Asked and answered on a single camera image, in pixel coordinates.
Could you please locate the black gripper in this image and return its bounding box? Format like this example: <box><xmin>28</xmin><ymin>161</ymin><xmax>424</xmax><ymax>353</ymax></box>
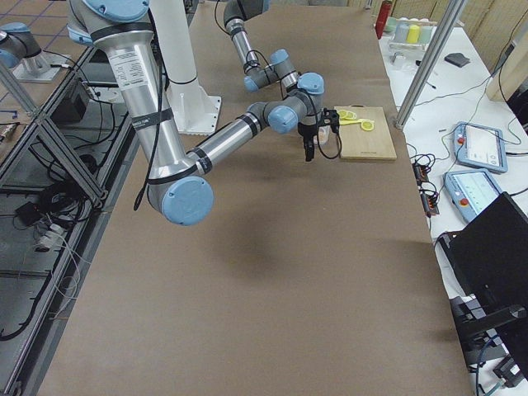
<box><xmin>297</xmin><ymin>123</ymin><xmax>318</xmax><ymax>162</ymax></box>

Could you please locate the clear plastic egg box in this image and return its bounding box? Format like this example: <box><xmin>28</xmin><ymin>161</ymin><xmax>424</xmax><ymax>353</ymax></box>
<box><xmin>313</xmin><ymin>126</ymin><xmax>331</xmax><ymax>146</ymax></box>

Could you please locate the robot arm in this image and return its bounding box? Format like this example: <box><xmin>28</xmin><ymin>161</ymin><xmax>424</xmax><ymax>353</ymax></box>
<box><xmin>223</xmin><ymin>1</ymin><xmax>299</xmax><ymax>92</ymax></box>
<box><xmin>68</xmin><ymin>1</ymin><xmax>324</xmax><ymax>225</ymax></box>

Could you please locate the yellow plastic knife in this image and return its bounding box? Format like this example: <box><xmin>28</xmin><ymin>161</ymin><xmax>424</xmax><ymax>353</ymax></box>
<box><xmin>339</xmin><ymin>119</ymin><xmax>363</xmax><ymax>125</ymax></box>

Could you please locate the bamboo cutting board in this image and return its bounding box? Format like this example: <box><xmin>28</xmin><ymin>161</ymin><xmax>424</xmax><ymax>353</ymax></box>
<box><xmin>335</xmin><ymin>106</ymin><xmax>397</xmax><ymax>161</ymax></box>

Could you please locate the lemon slice single front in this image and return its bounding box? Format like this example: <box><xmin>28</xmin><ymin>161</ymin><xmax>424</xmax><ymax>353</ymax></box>
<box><xmin>360</xmin><ymin>120</ymin><xmax>375</xmax><ymax>131</ymax></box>

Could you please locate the red fire extinguisher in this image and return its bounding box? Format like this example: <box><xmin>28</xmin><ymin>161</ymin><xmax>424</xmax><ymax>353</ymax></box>
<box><xmin>375</xmin><ymin>0</ymin><xmax>392</xmax><ymax>40</ymax></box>

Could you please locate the yellow cup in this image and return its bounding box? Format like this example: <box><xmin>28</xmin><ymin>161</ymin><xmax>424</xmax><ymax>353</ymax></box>
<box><xmin>406</xmin><ymin>24</ymin><xmax>421</xmax><ymax>44</ymax></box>

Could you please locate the blue teach pendant far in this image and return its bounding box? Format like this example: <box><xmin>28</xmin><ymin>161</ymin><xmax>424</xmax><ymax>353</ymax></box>
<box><xmin>453</xmin><ymin>122</ymin><xmax>508</xmax><ymax>173</ymax></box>

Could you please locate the blue teach pendant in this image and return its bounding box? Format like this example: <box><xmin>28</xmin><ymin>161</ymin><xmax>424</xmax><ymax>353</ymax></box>
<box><xmin>444</xmin><ymin>168</ymin><xmax>502</xmax><ymax>223</ymax></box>
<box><xmin>453</xmin><ymin>122</ymin><xmax>508</xmax><ymax>173</ymax></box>

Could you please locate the blue teach pendant near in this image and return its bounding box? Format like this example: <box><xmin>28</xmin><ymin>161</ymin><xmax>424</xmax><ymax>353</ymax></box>
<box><xmin>444</xmin><ymin>168</ymin><xmax>502</xmax><ymax>223</ymax></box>

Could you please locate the black monitor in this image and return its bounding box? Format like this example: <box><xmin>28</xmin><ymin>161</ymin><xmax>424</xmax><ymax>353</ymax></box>
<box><xmin>438</xmin><ymin>192</ymin><xmax>527</xmax><ymax>350</ymax></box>

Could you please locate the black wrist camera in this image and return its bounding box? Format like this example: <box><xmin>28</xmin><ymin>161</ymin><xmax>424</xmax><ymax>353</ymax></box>
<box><xmin>322</xmin><ymin>108</ymin><xmax>340</xmax><ymax>134</ymax></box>

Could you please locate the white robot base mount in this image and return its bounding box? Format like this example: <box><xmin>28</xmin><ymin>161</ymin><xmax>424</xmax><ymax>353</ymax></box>
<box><xmin>149</xmin><ymin>0</ymin><xmax>221</xmax><ymax>135</ymax></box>

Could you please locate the aluminium frame post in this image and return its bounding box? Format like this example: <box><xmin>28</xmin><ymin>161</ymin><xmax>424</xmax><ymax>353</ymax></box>
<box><xmin>394</xmin><ymin>0</ymin><xmax>467</xmax><ymax>130</ymax></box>

